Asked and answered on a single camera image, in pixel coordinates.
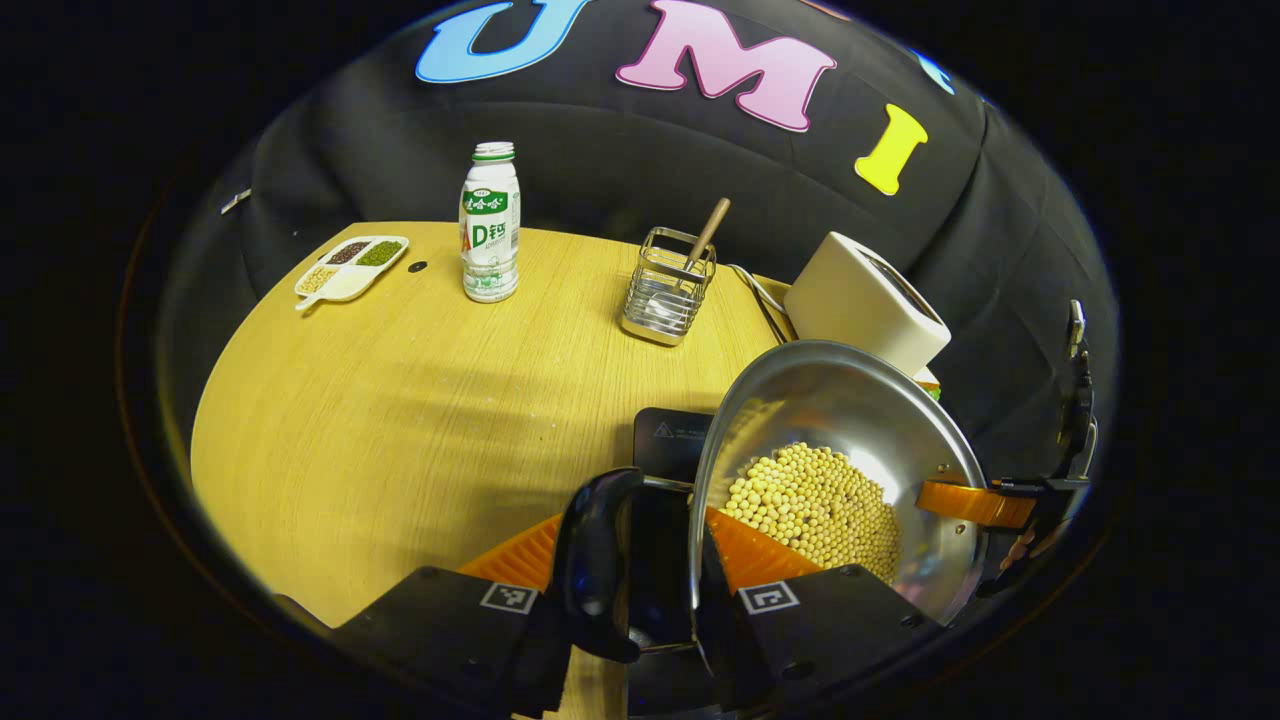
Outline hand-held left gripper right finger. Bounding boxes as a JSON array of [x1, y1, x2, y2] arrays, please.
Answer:
[[690, 506, 946, 713]]

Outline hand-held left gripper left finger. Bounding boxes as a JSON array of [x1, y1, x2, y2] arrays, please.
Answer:
[[275, 513, 576, 719]]

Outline stainless steel pot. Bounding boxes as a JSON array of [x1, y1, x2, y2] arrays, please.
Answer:
[[550, 339, 991, 666]]

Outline black induction cooktop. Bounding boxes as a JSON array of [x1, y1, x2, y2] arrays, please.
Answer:
[[625, 407, 717, 701]]

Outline pile of soybeans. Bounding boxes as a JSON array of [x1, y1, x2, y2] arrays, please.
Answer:
[[722, 442, 903, 585]]

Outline white toaster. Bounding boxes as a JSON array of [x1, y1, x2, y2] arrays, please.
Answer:
[[783, 232, 952, 379]]

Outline white divided bean dish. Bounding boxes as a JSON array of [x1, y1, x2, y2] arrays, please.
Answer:
[[294, 235, 410, 312]]

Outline white drink bottle green label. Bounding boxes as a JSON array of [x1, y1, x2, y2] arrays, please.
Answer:
[[459, 141, 522, 304]]

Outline black backdrop cloth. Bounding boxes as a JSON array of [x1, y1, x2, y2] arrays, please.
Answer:
[[160, 0, 1118, 481]]

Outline black power cable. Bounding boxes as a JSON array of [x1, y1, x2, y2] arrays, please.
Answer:
[[740, 270, 798, 347]]

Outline white toaster cable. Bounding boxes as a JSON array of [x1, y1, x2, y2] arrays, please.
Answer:
[[728, 263, 791, 319]]

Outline wire utensil holder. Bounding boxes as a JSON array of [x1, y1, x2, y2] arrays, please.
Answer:
[[620, 227, 718, 347]]

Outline wooden-handled spoon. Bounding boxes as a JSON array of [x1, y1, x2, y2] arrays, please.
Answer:
[[650, 197, 732, 321]]

